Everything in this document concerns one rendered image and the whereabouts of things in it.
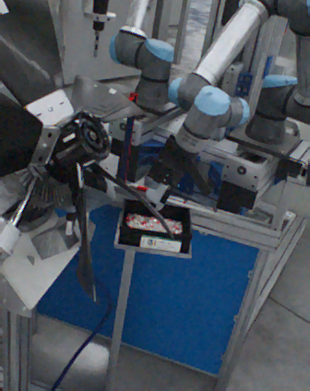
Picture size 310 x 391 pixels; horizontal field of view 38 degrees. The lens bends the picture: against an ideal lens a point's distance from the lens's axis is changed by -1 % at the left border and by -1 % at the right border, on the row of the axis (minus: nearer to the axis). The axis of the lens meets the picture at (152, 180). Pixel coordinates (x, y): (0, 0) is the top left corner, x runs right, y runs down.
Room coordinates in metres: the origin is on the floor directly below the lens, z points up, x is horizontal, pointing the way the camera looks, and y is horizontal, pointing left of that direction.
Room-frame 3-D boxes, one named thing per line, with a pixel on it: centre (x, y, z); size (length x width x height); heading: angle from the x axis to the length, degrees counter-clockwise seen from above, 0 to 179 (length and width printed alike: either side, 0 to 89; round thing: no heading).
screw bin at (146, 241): (1.18, -0.03, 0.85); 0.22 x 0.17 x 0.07; 93
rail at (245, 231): (1.36, 0.00, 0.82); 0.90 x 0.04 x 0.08; 78
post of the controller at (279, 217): (1.27, -0.42, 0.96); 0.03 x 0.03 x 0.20; 78
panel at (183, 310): (1.36, 0.00, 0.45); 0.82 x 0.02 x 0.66; 78
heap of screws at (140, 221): (1.18, -0.03, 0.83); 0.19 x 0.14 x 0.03; 93
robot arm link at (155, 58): (1.83, 0.07, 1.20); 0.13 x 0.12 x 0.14; 67
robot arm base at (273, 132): (1.62, -0.38, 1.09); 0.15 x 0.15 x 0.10
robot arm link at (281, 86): (1.61, -0.39, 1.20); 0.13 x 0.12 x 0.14; 51
